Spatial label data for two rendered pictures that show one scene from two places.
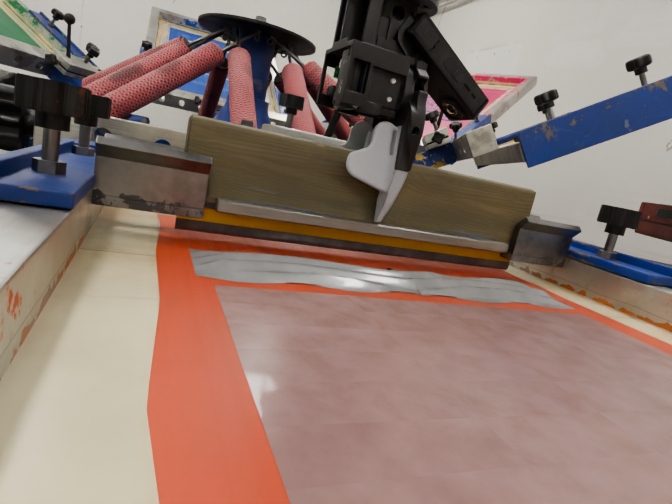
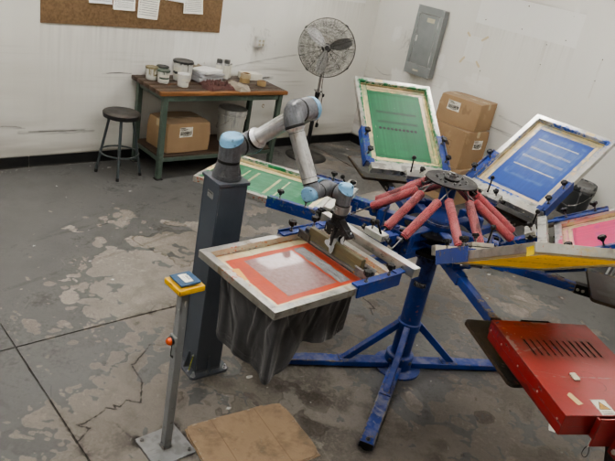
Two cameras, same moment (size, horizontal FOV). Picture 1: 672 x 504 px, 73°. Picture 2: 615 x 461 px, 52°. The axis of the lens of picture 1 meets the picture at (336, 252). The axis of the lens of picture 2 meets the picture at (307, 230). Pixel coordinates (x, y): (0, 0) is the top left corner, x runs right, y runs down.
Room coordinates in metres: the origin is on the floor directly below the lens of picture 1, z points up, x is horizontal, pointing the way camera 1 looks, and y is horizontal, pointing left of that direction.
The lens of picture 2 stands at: (-0.74, -2.62, 2.39)
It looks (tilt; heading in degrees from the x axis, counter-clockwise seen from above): 24 degrees down; 68
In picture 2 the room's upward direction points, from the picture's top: 12 degrees clockwise
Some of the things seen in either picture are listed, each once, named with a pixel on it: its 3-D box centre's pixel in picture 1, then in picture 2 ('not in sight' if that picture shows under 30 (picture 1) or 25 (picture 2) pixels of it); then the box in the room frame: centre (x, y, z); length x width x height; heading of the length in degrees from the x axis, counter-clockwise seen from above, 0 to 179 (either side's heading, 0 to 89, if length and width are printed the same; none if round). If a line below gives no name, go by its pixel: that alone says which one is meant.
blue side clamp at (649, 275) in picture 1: (545, 260); (376, 283); (0.60, -0.28, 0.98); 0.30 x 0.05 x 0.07; 24
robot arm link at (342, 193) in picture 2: not in sight; (344, 194); (0.46, -0.01, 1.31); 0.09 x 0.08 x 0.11; 128
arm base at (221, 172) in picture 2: not in sight; (227, 167); (-0.03, 0.40, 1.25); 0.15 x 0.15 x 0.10
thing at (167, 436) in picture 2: not in sight; (174, 369); (-0.30, -0.24, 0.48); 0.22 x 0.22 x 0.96; 24
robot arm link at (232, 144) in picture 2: not in sight; (231, 145); (-0.02, 0.41, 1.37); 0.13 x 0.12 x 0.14; 38
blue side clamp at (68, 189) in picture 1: (66, 192); (301, 232); (0.38, 0.23, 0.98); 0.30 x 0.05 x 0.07; 24
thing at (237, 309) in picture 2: not in sight; (244, 322); (0.00, -0.23, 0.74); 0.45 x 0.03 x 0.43; 114
